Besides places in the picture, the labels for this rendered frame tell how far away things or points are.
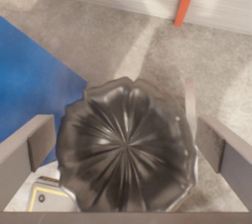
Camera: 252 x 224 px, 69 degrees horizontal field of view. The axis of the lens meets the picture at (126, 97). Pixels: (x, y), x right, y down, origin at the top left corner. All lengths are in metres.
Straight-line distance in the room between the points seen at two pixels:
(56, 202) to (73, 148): 0.47
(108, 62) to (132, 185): 0.92
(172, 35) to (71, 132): 1.06
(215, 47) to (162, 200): 1.13
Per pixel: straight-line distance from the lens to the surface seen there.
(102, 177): 0.78
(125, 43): 1.44
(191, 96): 0.84
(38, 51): 0.84
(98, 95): 0.67
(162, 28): 1.49
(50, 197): 1.16
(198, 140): 0.17
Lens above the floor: 1.30
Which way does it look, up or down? 80 degrees down
